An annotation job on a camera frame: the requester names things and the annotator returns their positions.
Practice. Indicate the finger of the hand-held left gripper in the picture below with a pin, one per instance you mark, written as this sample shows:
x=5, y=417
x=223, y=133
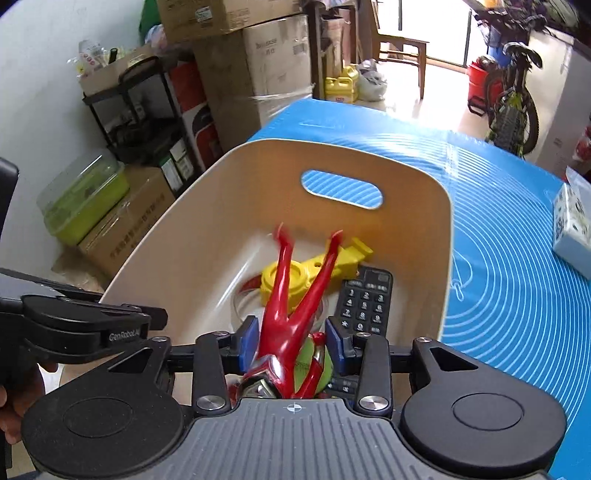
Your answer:
x=154, y=316

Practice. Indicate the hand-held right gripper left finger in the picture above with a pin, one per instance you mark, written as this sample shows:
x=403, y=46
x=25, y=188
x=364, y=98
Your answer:
x=247, y=344

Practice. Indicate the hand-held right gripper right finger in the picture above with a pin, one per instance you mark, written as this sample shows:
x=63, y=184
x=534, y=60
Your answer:
x=336, y=344

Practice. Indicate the red action figure toy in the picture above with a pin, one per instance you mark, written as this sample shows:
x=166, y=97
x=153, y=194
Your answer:
x=277, y=332

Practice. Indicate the brown tape roll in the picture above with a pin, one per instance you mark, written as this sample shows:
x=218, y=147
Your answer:
x=234, y=310

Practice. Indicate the black remote control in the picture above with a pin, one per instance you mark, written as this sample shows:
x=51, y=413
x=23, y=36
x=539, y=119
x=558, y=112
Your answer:
x=364, y=300

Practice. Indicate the yellow plastic toy tool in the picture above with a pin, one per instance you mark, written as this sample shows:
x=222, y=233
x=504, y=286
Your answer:
x=302, y=277

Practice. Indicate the beige plastic basket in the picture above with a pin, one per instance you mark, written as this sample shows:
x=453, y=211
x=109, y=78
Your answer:
x=184, y=240

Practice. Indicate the person's left hand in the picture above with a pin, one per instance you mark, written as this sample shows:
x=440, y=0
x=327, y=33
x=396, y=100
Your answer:
x=14, y=410

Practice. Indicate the low brown cardboard box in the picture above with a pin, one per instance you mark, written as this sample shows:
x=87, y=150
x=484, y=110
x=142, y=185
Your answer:
x=129, y=221

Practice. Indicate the green plastic container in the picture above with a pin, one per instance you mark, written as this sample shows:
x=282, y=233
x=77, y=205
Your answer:
x=81, y=203

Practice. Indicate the blue baking mat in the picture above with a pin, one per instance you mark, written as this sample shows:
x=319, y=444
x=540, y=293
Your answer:
x=508, y=277

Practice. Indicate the black shelf rack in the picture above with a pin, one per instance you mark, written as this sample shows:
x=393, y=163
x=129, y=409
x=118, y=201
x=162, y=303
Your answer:
x=138, y=120

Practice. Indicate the red black carton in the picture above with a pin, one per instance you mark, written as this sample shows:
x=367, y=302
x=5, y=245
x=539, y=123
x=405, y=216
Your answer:
x=198, y=115

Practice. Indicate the yellow plastic jug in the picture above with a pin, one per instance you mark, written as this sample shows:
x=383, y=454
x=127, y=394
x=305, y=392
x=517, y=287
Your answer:
x=340, y=90
x=352, y=72

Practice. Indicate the white plastic bag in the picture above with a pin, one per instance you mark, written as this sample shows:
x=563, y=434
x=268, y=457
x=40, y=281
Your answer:
x=373, y=83

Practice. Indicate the printed tissue pack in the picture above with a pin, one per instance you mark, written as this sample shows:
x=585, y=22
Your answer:
x=572, y=226

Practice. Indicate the stack of cardboard boxes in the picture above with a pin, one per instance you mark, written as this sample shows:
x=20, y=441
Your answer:
x=277, y=60

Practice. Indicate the green black bicycle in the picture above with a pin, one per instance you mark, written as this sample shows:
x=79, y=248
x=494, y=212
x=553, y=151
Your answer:
x=512, y=115

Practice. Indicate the red bucket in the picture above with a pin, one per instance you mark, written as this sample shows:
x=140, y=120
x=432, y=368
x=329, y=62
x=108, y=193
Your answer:
x=480, y=81

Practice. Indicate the wooden chair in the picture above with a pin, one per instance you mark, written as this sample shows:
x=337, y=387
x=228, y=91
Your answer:
x=401, y=44

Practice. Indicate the white cabinet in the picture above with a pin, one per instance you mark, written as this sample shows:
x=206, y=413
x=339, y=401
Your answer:
x=563, y=92

